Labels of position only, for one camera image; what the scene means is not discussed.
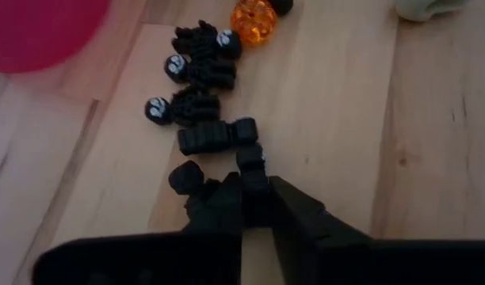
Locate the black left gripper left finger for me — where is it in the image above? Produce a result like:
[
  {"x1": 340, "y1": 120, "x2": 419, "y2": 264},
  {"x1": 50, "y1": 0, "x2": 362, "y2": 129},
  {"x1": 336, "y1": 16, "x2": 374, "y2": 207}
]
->
[{"x1": 181, "y1": 172, "x2": 244, "y2": 285}]

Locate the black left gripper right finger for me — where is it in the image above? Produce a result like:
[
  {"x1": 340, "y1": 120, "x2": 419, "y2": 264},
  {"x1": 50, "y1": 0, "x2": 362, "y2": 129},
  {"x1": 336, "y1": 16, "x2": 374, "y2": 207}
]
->
[{"x1": 268, "y1": 176, "x2": 373, "y2": 285}]

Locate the orange translucent pumpkin bead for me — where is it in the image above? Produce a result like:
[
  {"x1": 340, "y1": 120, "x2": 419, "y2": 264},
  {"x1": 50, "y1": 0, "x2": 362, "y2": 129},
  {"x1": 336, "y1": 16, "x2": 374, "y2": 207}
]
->
[{"x1": 229, "y1": 0, "x2": 278, "y2": 45}]

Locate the pale green plastic skull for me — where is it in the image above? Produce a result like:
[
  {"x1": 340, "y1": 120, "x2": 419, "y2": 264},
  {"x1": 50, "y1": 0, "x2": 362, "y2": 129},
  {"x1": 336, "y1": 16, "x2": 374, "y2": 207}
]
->
[{"x1": 393, "y1": 0, "x2": 472, "y2": 23}]

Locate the pink translucent plastic bowl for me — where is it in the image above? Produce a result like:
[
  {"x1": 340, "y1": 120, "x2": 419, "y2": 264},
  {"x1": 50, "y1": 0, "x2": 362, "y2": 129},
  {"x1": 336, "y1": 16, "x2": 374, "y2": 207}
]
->
[{"x1": 0, "y1": 0, "x2": 112, "y2": 74}]

